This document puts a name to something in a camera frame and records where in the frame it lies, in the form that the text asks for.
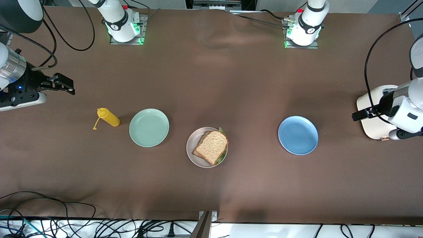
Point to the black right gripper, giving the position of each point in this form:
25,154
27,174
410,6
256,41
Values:
30,81

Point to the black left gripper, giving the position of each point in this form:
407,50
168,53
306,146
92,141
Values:
385,103

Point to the yellow mustard squeeze bottle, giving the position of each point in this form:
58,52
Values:
110,119

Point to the green lettuce leaf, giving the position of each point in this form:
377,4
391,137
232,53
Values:
222,131

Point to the brown bread slice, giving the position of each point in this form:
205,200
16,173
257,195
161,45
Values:
213,145
197,150

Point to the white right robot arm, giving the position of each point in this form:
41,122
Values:
119,19

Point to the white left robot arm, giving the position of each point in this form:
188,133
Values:
408,109

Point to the blue plate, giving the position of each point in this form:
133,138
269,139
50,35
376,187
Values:
298,135

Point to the mint green plate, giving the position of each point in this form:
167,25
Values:
148,127

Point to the beige plate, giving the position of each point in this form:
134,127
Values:
195,160

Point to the white toaster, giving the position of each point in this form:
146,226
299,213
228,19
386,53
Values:
371,129

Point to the brown table cloth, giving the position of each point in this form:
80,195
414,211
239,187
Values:
231,82

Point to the black equipment rack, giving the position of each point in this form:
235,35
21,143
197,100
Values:
248,4

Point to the black power plug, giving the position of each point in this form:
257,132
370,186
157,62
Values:
171,231

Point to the aluminium frame rail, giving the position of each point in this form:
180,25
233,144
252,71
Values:
9,39

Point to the aluminium corner bracket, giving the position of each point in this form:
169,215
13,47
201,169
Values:
403,16

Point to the grey metal camera post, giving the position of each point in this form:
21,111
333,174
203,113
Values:
203,228

